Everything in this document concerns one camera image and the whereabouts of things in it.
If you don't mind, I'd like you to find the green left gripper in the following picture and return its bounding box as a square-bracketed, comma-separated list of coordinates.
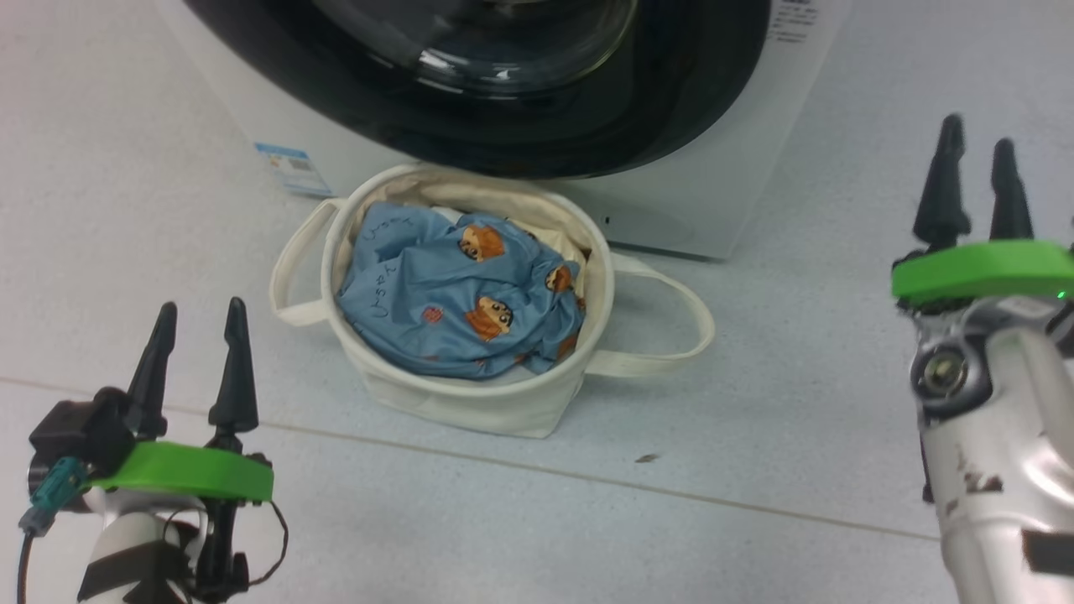
[84, 297, 275, 504]

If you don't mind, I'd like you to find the blue energy label sticker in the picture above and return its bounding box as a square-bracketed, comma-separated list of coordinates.
[255, 143, 335, 200]

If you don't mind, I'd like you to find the white text label sticker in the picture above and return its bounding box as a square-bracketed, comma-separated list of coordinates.
[768, 0, 820, 45]

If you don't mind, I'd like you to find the thin black left gripper cable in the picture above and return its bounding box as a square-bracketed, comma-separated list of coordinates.
[159, 500, 289, 590]

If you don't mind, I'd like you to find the cream canvas laundry basket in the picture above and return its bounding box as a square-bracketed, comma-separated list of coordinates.
[268, 164, 717, 440]

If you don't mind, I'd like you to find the teal left camera cable connector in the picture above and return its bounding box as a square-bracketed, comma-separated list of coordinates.
[18, 457, 87, 538]

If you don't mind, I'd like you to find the white washing machine body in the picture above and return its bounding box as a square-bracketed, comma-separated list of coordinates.
[155, 0, 852, 261]

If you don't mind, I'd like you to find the blue cartoon print garment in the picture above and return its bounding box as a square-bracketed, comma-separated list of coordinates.
[337, 201, 587, 381]

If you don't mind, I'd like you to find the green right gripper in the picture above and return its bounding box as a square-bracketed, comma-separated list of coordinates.
[891, 114, 1074, 310]

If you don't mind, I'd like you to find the black glass washing machine door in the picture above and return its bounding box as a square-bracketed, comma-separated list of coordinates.
[183, 0, 771, 180]

